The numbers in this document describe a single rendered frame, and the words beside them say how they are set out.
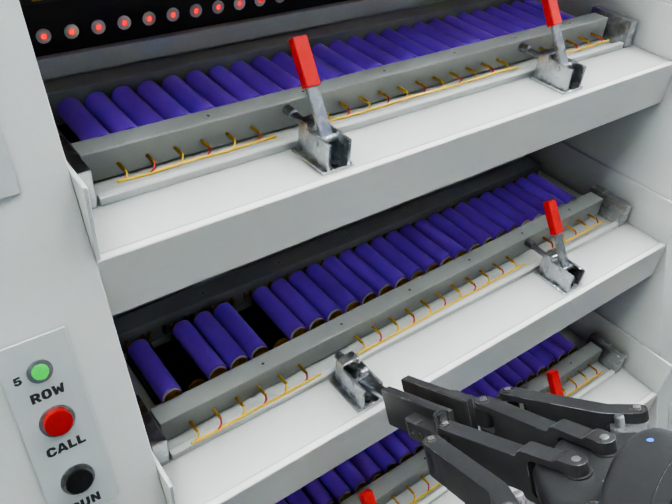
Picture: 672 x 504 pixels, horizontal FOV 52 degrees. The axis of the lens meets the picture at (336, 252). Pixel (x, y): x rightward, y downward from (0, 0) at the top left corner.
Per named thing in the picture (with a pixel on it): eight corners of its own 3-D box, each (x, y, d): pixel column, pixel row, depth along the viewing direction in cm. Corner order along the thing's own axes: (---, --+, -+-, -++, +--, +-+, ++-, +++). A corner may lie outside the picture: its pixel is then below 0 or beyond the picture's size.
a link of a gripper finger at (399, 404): (461, 448, 47) (453, 453, 47) (396, 420, 53) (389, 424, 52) (452, 409, 46) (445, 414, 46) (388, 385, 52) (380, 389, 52)
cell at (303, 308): (285, 289, 67) (325, 329, 63) (269, 296, 66) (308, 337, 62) (286, 275, 66) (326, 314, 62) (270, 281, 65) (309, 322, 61)
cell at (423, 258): (396, 241, 74) (437, 274, 70) (383, 246, 73) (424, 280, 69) (398, 227, 73) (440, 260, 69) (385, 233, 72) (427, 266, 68)
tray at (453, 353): (652, 274, 80) (684, 208, 74) (179, 562, 50) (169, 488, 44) (522, 192, 92) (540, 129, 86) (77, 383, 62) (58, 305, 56)
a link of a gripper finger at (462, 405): (464, 402, 47) (472, 397, 47) (400, 378, 53) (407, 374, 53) (472, 440, 48) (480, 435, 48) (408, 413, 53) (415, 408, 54)
